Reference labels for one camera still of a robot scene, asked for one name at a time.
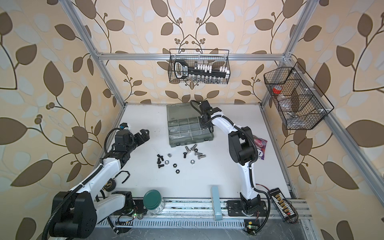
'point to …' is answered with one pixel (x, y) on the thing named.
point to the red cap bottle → (277, 89)
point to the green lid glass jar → (153, 202)
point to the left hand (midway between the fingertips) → (140, 132)
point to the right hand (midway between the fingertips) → (206, 123)
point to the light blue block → (218, 215)
